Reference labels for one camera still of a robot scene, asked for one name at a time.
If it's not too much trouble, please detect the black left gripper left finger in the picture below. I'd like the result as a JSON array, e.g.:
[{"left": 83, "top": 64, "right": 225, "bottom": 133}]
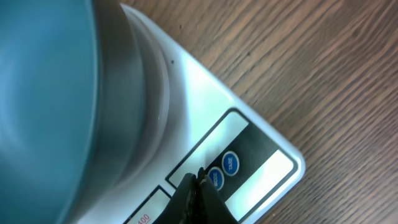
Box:
[{"left": 154, "top": 173, "right": 198, "bottom": 224}]

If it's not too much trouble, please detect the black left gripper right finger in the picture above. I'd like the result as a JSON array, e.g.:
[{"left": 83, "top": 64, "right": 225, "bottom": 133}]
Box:
[{"left": 195, "top": 167, "right": 238, "bottom": 224}]

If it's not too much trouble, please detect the white digital kitchen scale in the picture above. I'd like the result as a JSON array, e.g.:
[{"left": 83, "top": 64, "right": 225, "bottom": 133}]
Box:
[{"left": 80, "top": 6, "right": 305, "bottom": 223}]

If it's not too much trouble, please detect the teal plastic bowl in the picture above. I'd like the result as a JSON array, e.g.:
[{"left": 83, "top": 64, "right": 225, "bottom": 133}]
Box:
[{"left": 0, "top": 0, "right": 147, "bottom": 224}]

